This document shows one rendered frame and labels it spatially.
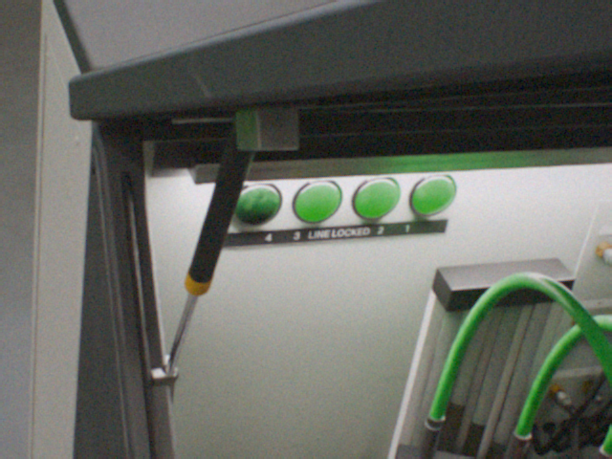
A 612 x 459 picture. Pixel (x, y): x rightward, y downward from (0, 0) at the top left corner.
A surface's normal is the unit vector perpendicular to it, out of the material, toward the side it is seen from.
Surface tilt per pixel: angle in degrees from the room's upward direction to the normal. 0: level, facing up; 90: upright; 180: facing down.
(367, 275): 90
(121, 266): 43
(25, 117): 0
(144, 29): 0
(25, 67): 0
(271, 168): 90
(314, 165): 90
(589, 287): 90
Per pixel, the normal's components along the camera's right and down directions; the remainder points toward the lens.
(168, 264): 0.32, 0.56
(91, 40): 0.14, -0.83
